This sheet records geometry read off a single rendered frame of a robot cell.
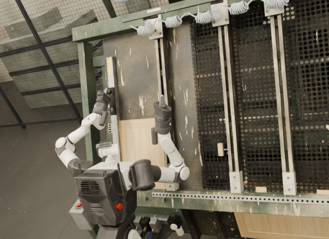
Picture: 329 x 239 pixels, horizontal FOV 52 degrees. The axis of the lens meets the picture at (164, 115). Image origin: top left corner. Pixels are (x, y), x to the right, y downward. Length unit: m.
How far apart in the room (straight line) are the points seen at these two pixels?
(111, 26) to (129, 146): 0.85
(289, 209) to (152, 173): 0.80
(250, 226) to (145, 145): 0.96
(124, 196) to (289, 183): 0.91
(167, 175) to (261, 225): 0.95
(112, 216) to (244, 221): 1.11
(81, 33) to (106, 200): 1.31
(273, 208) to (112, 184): 0.93
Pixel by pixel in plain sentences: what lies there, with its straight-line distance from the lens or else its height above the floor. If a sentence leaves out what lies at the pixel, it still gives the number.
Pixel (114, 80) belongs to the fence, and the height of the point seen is 1.56.
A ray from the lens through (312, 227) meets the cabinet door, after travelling 2.54.
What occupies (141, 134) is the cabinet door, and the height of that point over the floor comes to 1.21.
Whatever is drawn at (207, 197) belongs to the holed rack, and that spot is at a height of 0.88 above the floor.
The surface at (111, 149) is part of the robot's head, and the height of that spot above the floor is 1.43.
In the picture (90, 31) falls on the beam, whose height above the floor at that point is 1.90.
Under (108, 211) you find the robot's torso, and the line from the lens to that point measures 1.83.
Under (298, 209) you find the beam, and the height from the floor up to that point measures 0.84.
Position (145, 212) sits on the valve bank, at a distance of 2.45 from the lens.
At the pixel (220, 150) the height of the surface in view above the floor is 1.11.
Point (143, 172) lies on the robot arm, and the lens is 1.78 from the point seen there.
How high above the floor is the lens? 2.38
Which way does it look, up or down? 28 degrees down
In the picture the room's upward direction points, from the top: 21 degrees counter-clockwise
